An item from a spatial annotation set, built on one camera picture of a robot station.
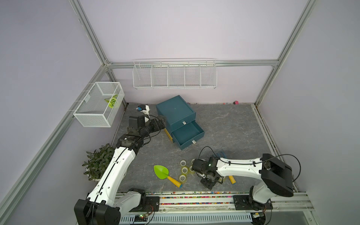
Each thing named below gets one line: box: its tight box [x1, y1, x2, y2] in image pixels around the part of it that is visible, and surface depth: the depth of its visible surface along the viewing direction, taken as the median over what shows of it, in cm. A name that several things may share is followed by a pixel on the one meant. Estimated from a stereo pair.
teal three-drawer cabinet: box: [155, 95, 205, 151], surface depth 90 cm
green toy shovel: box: [153, 165, 182, 188], surface depth 84 cm
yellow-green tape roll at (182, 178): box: [179, 174, 186, 182], surface depth 83 cm
